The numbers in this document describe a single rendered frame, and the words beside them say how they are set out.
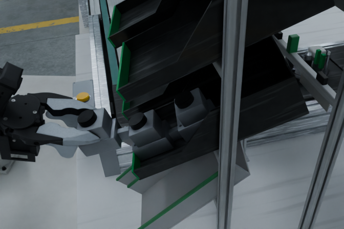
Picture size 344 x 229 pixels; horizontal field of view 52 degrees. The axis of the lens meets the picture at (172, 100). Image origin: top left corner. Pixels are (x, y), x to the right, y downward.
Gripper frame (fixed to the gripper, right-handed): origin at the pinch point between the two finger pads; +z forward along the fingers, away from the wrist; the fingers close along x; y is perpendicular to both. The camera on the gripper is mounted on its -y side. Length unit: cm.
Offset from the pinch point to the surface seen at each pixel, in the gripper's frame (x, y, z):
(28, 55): -235, 174, -81
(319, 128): -32, 27, 65
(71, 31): -277, 170, -49
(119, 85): 3.5, -11.4, 3.1
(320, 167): 5.7, -1.2, 36.8
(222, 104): 6.7, -13.3, 16.4
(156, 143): 2.3, 0.9, 10.3
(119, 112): -35.4, 33.2, 4.6
